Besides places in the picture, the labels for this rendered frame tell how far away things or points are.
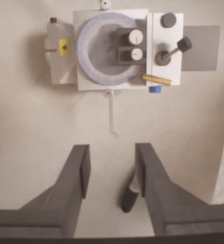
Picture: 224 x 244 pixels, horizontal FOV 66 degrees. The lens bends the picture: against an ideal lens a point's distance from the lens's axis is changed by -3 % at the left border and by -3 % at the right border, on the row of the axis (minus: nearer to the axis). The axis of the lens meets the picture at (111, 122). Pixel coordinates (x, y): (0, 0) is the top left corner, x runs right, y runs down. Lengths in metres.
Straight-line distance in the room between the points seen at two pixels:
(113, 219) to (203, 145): 0.27
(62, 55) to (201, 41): 0.20
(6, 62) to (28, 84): 0.05
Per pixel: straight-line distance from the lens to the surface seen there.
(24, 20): 0.38
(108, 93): 0.24
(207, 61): 0.30
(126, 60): 0.23
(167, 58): 0.23
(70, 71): 0.27
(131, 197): 0.40
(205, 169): 0.45
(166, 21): 0.24
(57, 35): 0.28
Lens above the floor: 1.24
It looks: 74 degrees down
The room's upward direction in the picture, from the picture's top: 180 degrees clockwise
